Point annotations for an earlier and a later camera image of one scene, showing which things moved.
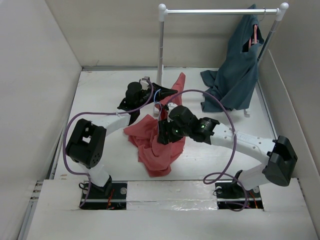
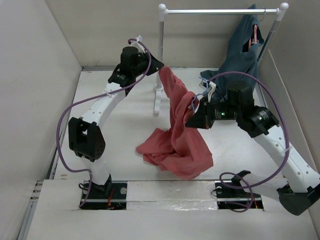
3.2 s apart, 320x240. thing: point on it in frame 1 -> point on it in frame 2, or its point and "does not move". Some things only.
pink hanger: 254,41 does not move
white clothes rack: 163,12 does not move
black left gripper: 163,92 -> 155,66
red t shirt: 157,158 -> 183,151
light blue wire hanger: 157,102 -> 205,94
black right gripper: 164,126 -> 199,119
